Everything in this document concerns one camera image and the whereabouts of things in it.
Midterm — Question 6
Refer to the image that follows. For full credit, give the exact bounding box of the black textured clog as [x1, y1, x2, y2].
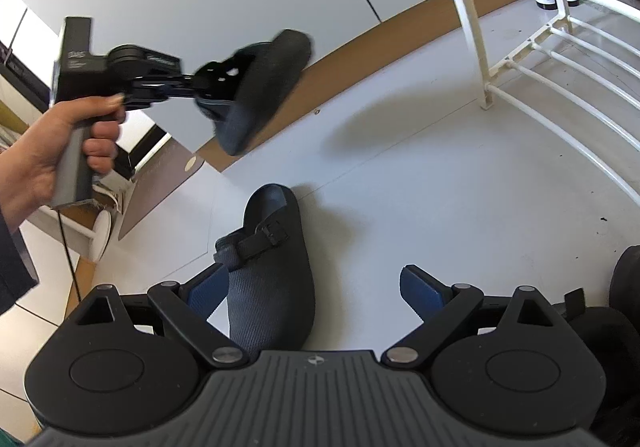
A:
[192, 29, 313, 156]
[214, 183, 317, 353]

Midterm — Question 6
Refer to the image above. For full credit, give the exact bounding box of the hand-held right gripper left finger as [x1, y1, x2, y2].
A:
[75, 263, 251, 369]

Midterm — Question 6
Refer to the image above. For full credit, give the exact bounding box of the person's left hand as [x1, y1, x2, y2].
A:
[0, 94, 128, 230]

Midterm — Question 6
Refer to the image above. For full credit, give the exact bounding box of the brown floor mat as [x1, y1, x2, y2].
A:
[117, 134, 206, 243]

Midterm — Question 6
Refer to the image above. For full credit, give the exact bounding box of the white shoe rack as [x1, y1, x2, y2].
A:
[425, 0, 640, 210]

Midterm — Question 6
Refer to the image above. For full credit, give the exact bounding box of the black glossy rubber clog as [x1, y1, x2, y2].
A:
[565, 244, 640, 445]

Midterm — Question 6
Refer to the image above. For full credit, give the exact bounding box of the person's left forearm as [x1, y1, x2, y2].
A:
[0, 207, 41, 315]

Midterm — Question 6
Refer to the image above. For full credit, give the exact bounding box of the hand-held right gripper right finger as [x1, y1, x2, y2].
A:
[382, 265, 571, 370]

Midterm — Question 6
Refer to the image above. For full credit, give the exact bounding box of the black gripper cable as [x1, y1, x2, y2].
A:
[56, 206, 85, 304]

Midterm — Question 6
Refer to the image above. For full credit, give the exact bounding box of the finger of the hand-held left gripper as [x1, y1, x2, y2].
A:
[192, 51, 257, 82]
[182, 76, 242, 104]

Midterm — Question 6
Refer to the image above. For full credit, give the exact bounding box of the white standing fan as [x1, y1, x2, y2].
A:
[30, 197, 115, 264]

